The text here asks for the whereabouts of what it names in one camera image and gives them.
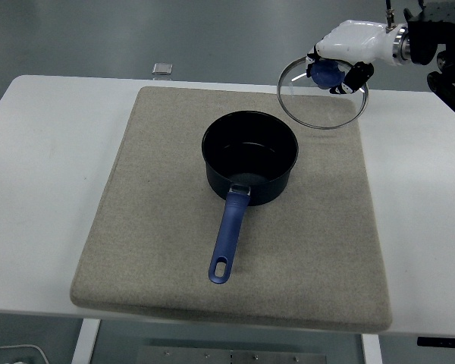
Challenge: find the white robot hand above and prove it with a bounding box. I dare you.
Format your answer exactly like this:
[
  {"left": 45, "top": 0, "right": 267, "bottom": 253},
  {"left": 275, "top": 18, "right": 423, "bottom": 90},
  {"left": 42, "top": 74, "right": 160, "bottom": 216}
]
[{"left": 305, "top": 19, "right": 398, "bottom": 96}]

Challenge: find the glass pot lid blue knob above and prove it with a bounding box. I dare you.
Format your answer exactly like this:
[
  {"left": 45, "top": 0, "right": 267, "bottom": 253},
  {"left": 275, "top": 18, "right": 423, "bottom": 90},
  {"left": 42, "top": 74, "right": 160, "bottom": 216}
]
[{"left": 277, "top": 52, "right": 369, "bottom": 130}]

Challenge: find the beige fabric mat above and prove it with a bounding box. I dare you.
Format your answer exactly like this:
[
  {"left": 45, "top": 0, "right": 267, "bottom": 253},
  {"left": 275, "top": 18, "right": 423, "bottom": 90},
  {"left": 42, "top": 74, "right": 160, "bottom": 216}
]
[{"left": 70, "top": 86, "right": 394, "bottom": 334}]

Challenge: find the white table leg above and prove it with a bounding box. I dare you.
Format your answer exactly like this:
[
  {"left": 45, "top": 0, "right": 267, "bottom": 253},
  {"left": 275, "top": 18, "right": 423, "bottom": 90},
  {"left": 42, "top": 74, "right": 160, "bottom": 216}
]
[
  {"left": 360, "top": 333, "right": 383, "bottom": 364},
  {"left": 71, "top": 318, "right": 102, "bottom": 364}
]

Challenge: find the black bar under table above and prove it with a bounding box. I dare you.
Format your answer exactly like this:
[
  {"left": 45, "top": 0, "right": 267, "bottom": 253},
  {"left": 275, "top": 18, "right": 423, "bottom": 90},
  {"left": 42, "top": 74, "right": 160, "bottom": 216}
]
[{"left": 416, "top": 336, "right": 455, "bottom": 348}]

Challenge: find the black saucepan with blue handle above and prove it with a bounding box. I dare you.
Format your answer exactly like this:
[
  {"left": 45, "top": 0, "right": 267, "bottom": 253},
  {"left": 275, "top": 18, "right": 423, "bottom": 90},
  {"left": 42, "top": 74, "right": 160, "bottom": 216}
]
[{"left": 200, "top": 110, "right": 300, "bottom": 285}]

